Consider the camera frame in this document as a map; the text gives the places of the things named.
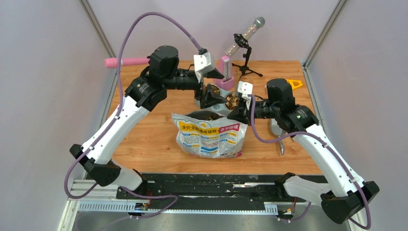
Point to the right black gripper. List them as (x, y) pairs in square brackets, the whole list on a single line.
[(239, 114)]

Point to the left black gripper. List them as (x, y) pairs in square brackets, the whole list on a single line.
[(210, 98)]

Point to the metal food scoop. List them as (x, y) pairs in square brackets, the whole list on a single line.
[(277, 131)]

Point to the pet food bag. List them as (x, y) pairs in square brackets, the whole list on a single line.
[(209, 135)]

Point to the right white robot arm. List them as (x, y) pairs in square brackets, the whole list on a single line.
[(345, 192)]

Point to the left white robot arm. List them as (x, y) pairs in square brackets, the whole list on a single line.
[(141, 97)]

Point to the grey double pet bowl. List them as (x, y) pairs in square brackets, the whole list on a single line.
[(212, 98)]

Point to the pink metronome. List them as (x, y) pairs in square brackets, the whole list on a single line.
[(224, 66)]

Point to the black tripod mic stand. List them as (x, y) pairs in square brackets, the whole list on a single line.
[(244, 69)]

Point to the yellow green triangle toy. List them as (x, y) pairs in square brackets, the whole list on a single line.
[(295, 84)]

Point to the pink microphone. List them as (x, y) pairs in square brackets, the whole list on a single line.
[(112, 62)]

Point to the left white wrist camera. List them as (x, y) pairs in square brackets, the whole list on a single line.
[(203, 64)]

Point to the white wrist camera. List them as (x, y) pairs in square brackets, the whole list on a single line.
[(245, 90), (203, 64)]

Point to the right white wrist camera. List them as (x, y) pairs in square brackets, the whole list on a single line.
[(245, 90)]

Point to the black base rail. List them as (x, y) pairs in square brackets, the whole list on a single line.
[(211, 194)]

